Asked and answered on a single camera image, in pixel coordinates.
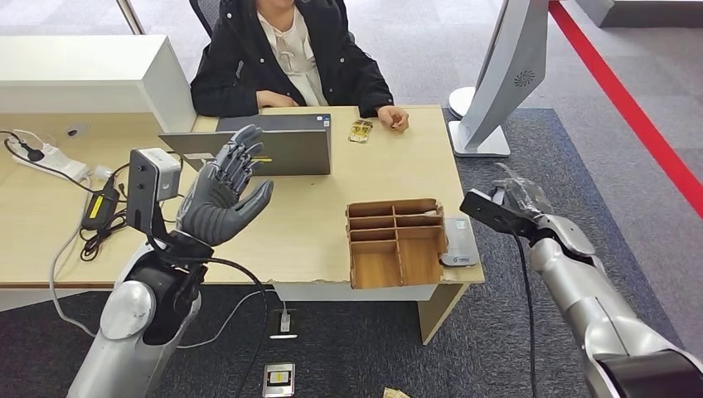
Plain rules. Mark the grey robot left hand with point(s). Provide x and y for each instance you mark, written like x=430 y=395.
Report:
x=225 y=187

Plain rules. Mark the person's left hand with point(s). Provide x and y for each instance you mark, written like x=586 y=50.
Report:
x=394 y=118

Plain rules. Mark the person's right hand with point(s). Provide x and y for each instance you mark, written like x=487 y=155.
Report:
x=274 y=100

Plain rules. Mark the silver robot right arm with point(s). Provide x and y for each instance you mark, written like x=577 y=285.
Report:
x=598 y=313

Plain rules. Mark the person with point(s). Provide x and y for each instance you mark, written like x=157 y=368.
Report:
x=236 y=66

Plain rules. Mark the pale grey card reader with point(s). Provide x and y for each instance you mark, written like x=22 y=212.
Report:
x=461 y=241

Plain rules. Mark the grey laptop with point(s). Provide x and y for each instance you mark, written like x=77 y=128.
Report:
x=299 y=151

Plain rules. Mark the dark office chair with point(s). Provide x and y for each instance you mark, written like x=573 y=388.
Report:
x=204 y=15

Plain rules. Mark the grey kiosk screen stand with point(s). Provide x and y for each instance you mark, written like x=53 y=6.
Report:
x=505 y=71

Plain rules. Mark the small white charger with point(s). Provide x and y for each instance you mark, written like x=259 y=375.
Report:
x=101 y=172

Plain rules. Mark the black power adapter yellow label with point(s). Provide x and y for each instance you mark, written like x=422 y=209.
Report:
x=99 y=209

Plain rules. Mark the wooden compartment organizer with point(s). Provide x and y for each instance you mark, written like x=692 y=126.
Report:
x=395 y=258

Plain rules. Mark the floor outlet with white plug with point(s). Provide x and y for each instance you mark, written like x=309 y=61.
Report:
x=284 y=323

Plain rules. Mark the grey metal pole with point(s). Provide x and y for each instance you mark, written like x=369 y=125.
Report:
x=130 y=16

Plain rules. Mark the white power strip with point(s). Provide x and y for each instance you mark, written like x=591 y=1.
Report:
x=55 y=161

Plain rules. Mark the white counter block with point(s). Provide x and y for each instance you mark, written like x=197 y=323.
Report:
x=82 y=74

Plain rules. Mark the silver floor socket box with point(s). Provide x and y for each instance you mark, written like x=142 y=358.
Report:
x=279 y=380

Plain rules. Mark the red barrier tape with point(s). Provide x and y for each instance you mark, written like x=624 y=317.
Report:
x=631 y=112

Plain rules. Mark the tan crumpled paper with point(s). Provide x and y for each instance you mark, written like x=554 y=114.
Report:
x=395 y=393

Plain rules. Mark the grey floor plinth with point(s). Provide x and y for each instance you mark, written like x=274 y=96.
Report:
x=642 y=12

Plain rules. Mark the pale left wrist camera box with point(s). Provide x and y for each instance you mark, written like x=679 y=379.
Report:
x=156 y=176

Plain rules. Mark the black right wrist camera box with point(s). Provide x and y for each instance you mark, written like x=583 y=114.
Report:
x=489 y=214

